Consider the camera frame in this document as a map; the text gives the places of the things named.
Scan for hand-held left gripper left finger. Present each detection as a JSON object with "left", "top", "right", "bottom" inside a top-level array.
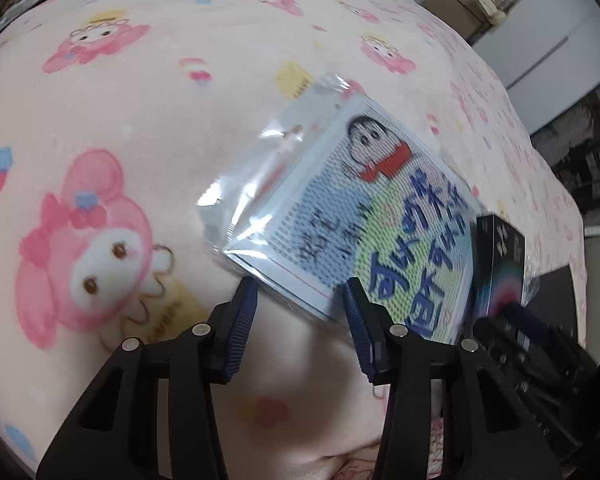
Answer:
[{"left": 36, "top": 276, "right": 259, "bottom": 480}]

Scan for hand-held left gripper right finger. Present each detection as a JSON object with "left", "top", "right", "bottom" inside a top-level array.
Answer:
[{"left": 342, "top": 277, "right": 563, "bottom": 480}]

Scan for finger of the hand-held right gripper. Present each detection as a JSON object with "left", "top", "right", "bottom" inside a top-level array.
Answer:
[
  {"left": 472, "top": 316, "right": 531, "bottom": 386},
  {"left": 502, "top": 302, "right": 588, "bottom": 361}
]

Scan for black storage box container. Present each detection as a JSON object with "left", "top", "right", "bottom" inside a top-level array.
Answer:
[{"left": 532, "top": 265, "right": 581, "bottom": 347}]

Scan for black gradient-print box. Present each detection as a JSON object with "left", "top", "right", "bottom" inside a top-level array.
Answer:
[{"left": 472, "top": 214, "right": 528, "bottom": 318}]

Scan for pink printed pajama trousers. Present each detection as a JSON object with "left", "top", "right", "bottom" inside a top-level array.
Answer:
[{"left": 300, "top": 425, "right": 396, "bottom": 480}]

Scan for cluttered dark shelf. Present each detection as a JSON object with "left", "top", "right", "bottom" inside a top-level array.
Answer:
[{"left": 530, "top": 85, "right": 600, "bottom": 201}]

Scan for pink cartoon printed blanket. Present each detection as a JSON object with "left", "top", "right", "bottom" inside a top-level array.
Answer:
[{"left": 0, "top": 0, "right": 588, "bottom": 480}]

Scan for cardboard box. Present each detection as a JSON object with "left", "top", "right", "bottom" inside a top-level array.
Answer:
[{"left": 414, "top": 0, "right": 486, "bottom": 41}]

